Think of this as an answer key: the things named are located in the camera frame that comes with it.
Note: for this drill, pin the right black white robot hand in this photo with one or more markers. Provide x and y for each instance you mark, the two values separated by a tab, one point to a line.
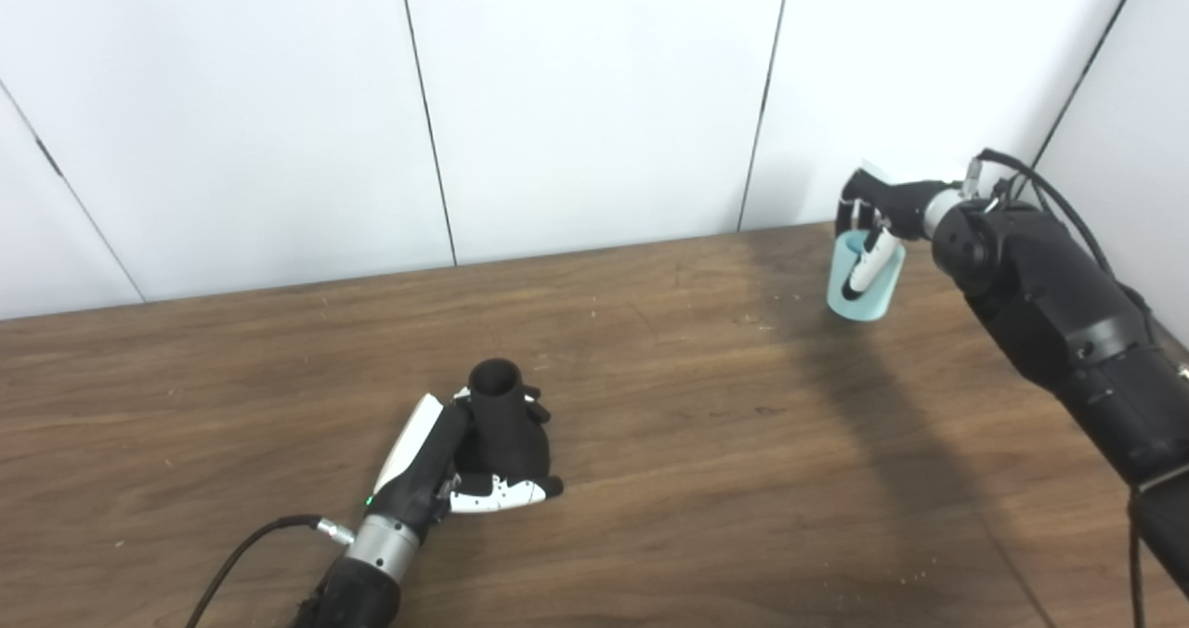
887	202

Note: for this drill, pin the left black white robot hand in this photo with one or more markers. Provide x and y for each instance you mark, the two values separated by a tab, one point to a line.
423	470

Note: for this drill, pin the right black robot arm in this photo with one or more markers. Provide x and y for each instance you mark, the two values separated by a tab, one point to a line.
1068	321

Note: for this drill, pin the black flared nozzle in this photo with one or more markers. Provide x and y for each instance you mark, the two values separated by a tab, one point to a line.
506	433

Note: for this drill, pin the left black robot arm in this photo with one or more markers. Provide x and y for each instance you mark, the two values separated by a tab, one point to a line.
358	582

